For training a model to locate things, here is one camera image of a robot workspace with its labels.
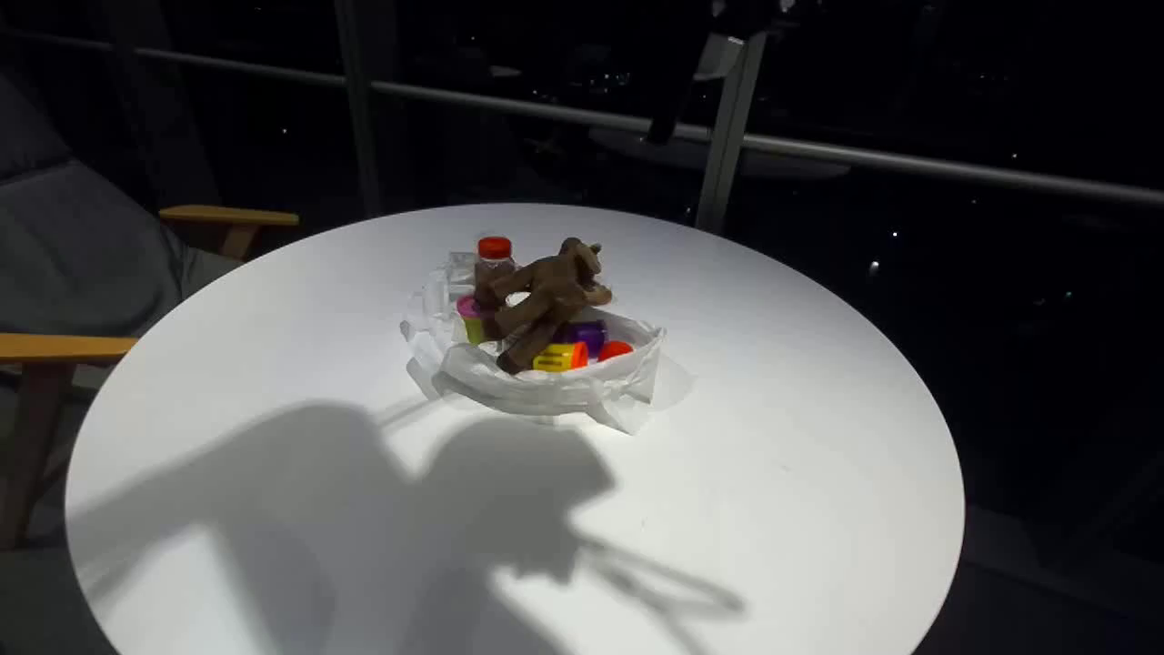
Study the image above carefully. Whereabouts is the grey chair with wooden armrests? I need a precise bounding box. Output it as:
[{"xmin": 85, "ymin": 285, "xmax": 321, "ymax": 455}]
[{"xmin": 0, "ymin": 64, "xmax": 307, "ymax": 554}]

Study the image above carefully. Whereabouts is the grey vertical window post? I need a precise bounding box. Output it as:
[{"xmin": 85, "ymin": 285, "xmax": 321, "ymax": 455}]
[{"xmin": 696, "ymin": 25, "xmax": 776, "ymax": 237}]

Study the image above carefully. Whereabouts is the brown plush moose toy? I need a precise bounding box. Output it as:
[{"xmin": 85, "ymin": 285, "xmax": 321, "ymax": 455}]
[{"xmin": 470, "ymin": 234, "xmax": 619, "ymax": 373}]

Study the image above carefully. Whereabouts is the white plastic bag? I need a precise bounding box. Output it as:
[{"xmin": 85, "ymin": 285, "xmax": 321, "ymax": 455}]
[{"xmin": 396, "ymin": 248, "xmax": 665, "ymax": 435}]

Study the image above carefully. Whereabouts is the grey horizontal railing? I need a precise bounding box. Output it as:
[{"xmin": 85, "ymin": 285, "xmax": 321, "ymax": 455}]
[{"xmin": 0, "ymin": 25, "xmax": 1164, "ymax": 212}]

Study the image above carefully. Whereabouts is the yellow tub with red lid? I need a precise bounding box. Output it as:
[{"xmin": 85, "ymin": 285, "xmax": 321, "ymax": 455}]
[{"xmin": 532, "ymin": 338, "xmax": 637, "ymax": 373}]

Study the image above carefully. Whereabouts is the dark vertical window post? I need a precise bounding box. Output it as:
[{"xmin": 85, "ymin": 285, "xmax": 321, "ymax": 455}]
[{"xmin": 330, "ymin": 0, "xmax": 392, "ymax": 212}]

